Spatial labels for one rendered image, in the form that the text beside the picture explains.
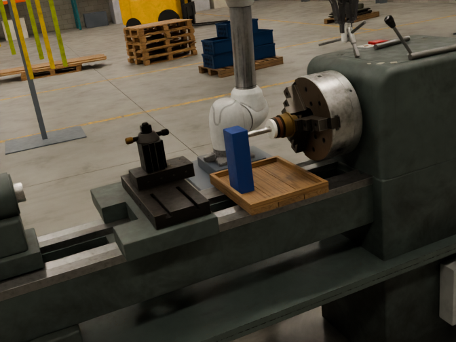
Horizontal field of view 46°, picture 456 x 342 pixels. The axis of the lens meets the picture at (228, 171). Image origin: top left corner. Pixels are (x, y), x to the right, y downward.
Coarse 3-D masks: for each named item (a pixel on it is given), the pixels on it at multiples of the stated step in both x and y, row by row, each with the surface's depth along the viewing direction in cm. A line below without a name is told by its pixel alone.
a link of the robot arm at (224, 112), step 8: (216, 104) 243; (224, 104) 242; (232, 104) 242; (240, 104) 248; (216, 112) 242; (224, 112) 241; (232, 112) 241; (240, 112) 244; (248, 112) 252; (216, 120) 243; (224, 120) 241; (232, 120) 242; (240, 120) 244; (248, 120) 251; (216, 128) 243; (224, 128) 242; (248, 128) 252; (216, 136) 245; (216, 144) 247; (224, 144) 245
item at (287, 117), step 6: (282, 114) 193; (288, 114) 192; (276, 120) 190; (282, 120) 191; (288, 120) 190; (282, 126) 190; (288, 126) 190; (294, 126) 191; (282, 132) 190; (288, 132) 191; (294, 132) 192
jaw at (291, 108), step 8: (288, 88) 198; (296, 88) 198; (288, 96) 198; (296, 96) 197; (288, 104) 196; (296, 104) 196; (304, 104) 197; (288, 112) 194; (296, 112) 195; (304, 112) 198
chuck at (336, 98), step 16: (304, 80) 193; (320, 80) 188; (336, 80) 189; (304, 96) 196; (320, 96) 186; (336, 96) 185; (320, 112) 188; (336, 112) 184; (352, 112) 186; (352, 128) 187; (320, 144) 194; (336, 144) 188; (320, 160) 197
